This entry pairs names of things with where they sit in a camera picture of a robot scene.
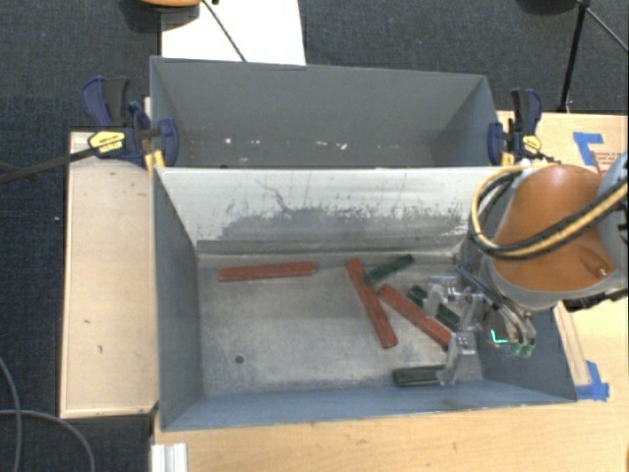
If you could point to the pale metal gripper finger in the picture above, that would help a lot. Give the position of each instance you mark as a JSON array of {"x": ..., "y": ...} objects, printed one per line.
[
  {"x": 438, "y": 294},
  {"x": 457, "y": 362}
]

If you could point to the dark green flat block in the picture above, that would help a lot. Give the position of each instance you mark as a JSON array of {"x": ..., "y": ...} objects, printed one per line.
[
  {"x": 415, "y": 376},
  {"x": 388, "y": 268},
  {"x": 448, "y": 315}
]

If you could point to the red-brown flat block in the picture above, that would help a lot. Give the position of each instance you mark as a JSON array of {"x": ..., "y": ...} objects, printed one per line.
[
  {"x": 268, "y": 271},
  {"x": 413, "y": 312},
  {"x": 371, "y": 303}
]

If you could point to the grey metal bin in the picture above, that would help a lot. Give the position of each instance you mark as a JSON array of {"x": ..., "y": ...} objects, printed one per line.
[{"x": 304, "y": 322}]

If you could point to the pale wood board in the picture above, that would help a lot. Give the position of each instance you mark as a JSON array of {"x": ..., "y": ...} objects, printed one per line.
[{"x": 110, "y": 288}]

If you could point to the black cylinder on white bracket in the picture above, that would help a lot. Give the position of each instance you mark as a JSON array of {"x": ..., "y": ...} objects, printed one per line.
[{"x": 587, "y": 304}]

